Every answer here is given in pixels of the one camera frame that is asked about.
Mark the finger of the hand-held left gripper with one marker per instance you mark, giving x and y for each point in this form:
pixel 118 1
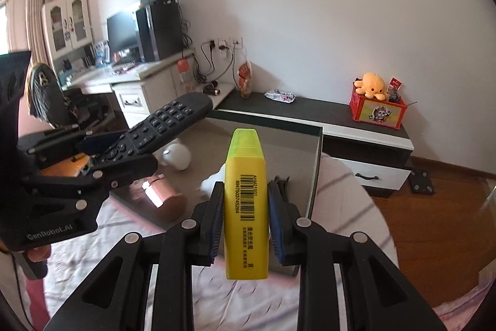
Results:
pixel 100 143
pixel 128 168

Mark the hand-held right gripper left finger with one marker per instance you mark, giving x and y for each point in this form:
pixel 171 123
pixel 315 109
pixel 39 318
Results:
pixel 215 222

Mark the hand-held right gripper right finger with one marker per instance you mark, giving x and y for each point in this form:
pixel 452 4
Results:
pixel 277 222

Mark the yellow highlighter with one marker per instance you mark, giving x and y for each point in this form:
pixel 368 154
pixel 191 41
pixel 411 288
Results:
pixel 246 199

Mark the rose gold metal canister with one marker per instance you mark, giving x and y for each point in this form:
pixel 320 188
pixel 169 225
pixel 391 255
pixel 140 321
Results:
pixel 162 199

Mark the white round lamp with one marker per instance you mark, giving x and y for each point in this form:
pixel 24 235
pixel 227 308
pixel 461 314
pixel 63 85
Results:
pixel 178 156

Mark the long black remote control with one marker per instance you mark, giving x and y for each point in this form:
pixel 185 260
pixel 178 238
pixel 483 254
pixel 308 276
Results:
pixel 162 121

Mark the pink cardboard box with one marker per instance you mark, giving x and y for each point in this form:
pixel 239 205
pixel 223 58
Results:
pixel 271 145

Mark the person's left hand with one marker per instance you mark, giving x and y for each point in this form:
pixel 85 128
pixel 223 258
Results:
pixel 37 255

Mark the white desk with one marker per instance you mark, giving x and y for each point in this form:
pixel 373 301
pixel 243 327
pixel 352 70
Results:
pixel 131 98

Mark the black office chair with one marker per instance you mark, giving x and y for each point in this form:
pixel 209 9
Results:
pixel 46 98

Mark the white striped quilt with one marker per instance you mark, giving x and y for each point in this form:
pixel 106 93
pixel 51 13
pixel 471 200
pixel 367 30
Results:
pixel 348 199

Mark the blue box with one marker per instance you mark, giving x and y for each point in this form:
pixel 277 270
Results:
pixel 101 53

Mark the bottle with orange cap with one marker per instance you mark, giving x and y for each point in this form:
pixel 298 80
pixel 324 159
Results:
pixel 186 77

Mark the black computer monitor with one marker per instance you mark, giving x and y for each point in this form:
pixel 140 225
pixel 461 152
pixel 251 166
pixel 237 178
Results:
pixel 122 32

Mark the black small cylinder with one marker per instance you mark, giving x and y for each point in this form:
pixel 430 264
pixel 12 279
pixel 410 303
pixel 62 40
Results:
pixel 212 88

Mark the white nightstand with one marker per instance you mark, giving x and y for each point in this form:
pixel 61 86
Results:
pixel 224 98

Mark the white glass-door cabinet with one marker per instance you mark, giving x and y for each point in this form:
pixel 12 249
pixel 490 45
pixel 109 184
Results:
pixel 66 24

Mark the black computer tower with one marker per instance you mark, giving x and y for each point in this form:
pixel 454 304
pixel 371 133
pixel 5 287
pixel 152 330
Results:
pixel 161 32

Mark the crumpled plastic packet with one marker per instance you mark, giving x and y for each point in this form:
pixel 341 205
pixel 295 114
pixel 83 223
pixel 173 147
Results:
pixel 279 96

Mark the orange snack bag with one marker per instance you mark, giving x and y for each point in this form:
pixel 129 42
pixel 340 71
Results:
pixel 245 81

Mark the red printed box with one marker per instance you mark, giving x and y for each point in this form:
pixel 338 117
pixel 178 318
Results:
pixel 378 114

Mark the black floor scale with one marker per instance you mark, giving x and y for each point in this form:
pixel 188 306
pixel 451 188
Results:
pixel 421 181

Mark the beige curtain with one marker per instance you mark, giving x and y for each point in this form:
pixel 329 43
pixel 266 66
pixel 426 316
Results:
pixel 38 5

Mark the orange octopus plush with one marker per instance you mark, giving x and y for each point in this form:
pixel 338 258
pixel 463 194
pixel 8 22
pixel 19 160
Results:
pixel 372 84

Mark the white wall socket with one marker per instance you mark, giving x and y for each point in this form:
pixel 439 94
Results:
pixel 212 44
pixel 236 42
pixel 223 44

